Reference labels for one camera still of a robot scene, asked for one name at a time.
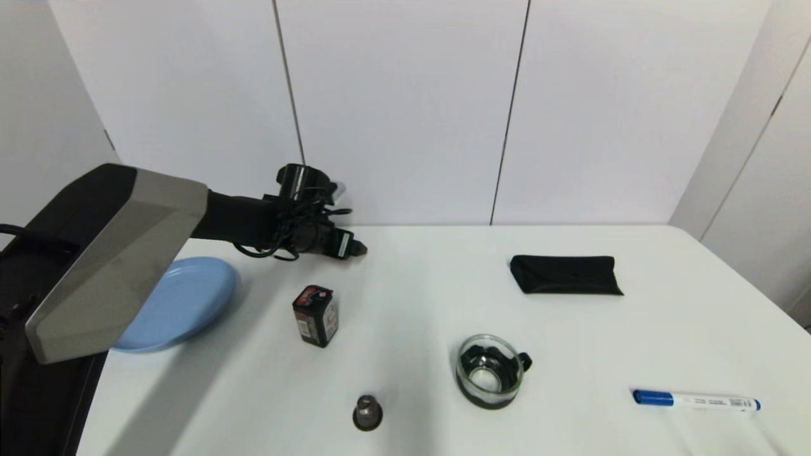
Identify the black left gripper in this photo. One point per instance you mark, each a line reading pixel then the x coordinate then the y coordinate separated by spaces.
pixel 320 239

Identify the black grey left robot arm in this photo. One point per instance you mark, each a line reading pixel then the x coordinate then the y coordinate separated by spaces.
pixel 114 253

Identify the black red tin box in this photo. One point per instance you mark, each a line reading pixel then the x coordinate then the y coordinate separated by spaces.
pixel 315 316

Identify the small dark metal knob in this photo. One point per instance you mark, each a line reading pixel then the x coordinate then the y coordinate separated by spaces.
pixel 367 413

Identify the blue round plate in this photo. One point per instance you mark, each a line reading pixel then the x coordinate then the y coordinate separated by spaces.
pixel 190 297

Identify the black fabric pouch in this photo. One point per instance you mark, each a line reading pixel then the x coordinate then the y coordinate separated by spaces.
pixel 565 275

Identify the white marker blue cap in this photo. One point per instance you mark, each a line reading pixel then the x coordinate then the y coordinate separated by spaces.
pixel 700 401

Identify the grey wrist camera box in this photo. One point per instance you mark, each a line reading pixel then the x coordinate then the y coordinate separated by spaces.
pixel 338 189

